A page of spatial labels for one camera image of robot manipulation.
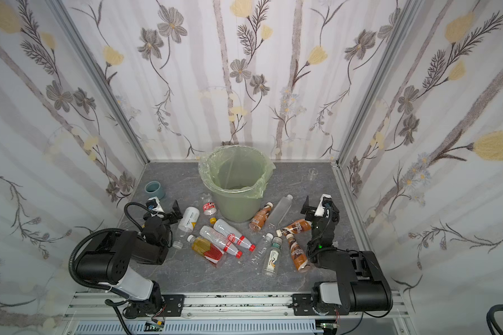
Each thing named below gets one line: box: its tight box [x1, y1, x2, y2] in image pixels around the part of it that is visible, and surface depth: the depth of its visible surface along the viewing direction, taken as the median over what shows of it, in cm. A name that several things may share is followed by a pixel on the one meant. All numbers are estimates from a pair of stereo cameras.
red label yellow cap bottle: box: [201, 193, 218, 225], surface depth 97 cm
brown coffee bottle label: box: [286, 233, 311, 273], surface depth 83 cm
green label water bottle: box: [261, 236, 283, 278], surface depth 82 cm
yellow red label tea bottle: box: [187, 234, 225, 264], surface depth 84 cm
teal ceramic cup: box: [144, 180, 166, 201], surface depth 103 cm
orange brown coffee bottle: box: [248, 201, 274, 232], surface depth 94 cm
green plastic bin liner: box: [198, 145, 276, 199], surface depth 87 cm
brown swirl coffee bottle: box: [275, 219, 313, 238], surface depth 92 cm
